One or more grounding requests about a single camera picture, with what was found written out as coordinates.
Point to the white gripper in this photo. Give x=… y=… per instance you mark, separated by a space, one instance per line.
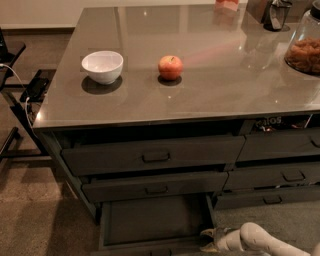
x=225 y=239

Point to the grey drawer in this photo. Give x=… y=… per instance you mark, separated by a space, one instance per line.
x=281 y=144
x=158 y=226
x=267 y=197
x=273 y=176
x=152 y=154
x=153 y=186

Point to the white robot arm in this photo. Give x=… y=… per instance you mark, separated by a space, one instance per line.
x=251 y=239

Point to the red apple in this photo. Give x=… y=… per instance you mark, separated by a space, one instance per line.
x=170 y=67

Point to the white ceramic bowl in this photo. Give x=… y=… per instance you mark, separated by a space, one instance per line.
x=103 y=67

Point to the glass jar with snacks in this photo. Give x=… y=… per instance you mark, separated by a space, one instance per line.
x=303 y=53

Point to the black phone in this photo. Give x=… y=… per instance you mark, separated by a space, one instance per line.
x=35 y=90

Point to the orange box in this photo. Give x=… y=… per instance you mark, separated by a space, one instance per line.
x=227 y=4

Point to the black side stand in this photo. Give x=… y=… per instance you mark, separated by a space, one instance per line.
x=11 y=88

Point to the grey cabinet frame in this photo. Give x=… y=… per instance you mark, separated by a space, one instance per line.
x=58 y=138

